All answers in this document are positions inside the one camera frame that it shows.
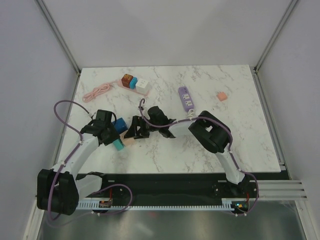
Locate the blue cube plug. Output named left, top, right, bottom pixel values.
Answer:
left=112, top=117, right=128, bottom=134

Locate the brown cube plug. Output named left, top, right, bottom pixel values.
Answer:
left=121, top=73, right=134, bottom=88

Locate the peach cube plug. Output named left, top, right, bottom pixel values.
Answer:
left=120, top=132, right=135, bottom=147

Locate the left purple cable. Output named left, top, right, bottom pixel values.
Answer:
left=47, top=99, right=93, bottom=221

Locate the aluminium frame post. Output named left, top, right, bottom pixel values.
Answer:
left=35, top=0, right=81, bottom=76
left=252, top=0, right=300, bottom=75

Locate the right aluminium frame post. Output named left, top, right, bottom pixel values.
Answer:
left=252, top=0, right=300, bottom=75

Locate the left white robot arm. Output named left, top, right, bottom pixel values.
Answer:
left=36, top=109, right=120, bottom=216

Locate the left aluminium frame post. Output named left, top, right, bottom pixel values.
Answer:
left=35, top=0, right=81, bottom=76

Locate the teal power strip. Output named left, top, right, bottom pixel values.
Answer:
left=112, top=139, right=125, bottom=151

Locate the pink power strip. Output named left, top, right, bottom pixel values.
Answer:
left=116, top=79, right=151, bottom=96

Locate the light blue plug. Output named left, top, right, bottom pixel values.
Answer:
left=129, top=77, right=138, bottom=90

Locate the white cube plug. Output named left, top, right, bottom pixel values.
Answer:
left=135, top=78, right=151, bottom=95

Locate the aluminium rail bar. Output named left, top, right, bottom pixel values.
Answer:
left=258, top=180, right=307, bottom=201

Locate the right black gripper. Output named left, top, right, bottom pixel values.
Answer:
left=124, top=116, right=160, bottom=140

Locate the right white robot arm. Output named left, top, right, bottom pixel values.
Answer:
left=124, top=106, right=247, bottom=197

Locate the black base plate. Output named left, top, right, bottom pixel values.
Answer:
left=91, top=173, right=258, bottom=206

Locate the purple power strip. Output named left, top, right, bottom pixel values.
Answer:
left=178, top=86, right=195, bottom=112

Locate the pink plug adapter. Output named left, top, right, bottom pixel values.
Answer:
left=217, top=92, right=228, bottom=102

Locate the white cable duct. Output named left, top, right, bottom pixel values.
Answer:
left=76, top=198, right=249, bottom=211

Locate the pink braided cable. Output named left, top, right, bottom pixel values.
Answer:
left=82, top=81, right=120, bottom=104

